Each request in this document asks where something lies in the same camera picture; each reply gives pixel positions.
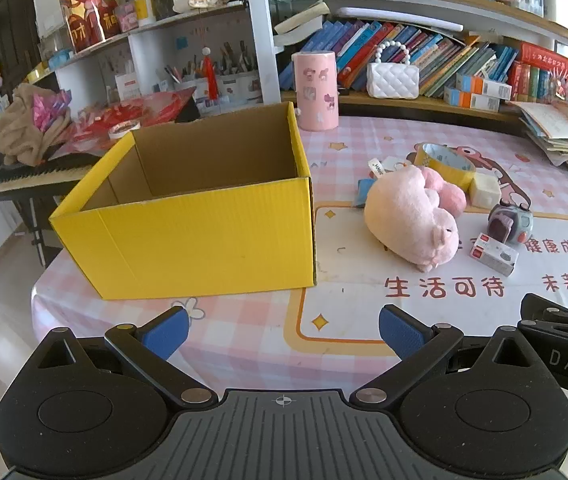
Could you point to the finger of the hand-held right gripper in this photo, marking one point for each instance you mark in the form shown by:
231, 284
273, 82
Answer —
554, 307

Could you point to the white quilted pearl handbag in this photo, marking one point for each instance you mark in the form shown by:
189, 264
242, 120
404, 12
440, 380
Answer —
393, 81

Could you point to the white pen holder with pens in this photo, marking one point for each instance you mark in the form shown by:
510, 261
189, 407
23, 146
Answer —
234, 87

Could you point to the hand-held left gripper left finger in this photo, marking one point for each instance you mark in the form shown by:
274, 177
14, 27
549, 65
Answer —
164, 336

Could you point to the white tape roll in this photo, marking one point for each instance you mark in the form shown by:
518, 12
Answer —
123, 130

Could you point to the black electric piano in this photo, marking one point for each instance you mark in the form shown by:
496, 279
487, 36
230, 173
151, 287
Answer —
39, 175

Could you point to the yellow tape roll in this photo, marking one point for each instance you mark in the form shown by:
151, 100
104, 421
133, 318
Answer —
451, 170

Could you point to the black piano stand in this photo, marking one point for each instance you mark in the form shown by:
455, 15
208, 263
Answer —
39, 230

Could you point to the small white red-label box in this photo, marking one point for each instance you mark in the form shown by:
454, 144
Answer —
495, 255

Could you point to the brown plush with pink ribbon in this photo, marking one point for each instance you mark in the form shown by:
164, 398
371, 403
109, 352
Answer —
16, 130

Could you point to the small pink box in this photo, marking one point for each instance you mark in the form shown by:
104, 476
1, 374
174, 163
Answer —
126, 19

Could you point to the orange blue small box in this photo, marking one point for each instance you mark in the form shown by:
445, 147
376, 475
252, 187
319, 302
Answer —
469, 100
484, 86

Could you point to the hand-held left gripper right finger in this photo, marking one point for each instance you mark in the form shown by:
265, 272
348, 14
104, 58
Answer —
404, 334

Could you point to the white paper tag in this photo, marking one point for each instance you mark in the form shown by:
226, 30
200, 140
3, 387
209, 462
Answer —
379, 167

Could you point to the red gift box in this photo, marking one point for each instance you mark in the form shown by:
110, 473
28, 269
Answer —
89, 15

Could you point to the white box red stripe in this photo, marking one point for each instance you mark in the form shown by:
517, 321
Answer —
126, 89

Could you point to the white cup yellow label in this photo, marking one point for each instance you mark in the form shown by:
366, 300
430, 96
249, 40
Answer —
145, 7

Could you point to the pink foil wrap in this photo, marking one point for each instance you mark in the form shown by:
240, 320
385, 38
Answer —
51, 112

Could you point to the stack of papers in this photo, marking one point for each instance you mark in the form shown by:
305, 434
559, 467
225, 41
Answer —
559, 130

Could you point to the row of slanted books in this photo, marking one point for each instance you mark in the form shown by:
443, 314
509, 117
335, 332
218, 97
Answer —
444, 57

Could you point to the white bookshelf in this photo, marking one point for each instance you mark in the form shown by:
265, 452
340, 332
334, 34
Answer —
260, 35

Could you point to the yellow cardboard box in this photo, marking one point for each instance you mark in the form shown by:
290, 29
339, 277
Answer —
189, 245

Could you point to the red tassel ornament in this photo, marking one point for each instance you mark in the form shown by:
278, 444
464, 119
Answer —
210, 77

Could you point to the pink plush pig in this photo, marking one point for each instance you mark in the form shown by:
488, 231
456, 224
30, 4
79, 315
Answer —
404, 215

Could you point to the pink cylinder container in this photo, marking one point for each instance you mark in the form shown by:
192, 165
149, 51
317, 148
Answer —
316, 90

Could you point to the row of red books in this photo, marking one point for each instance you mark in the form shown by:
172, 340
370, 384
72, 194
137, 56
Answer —
546, 67

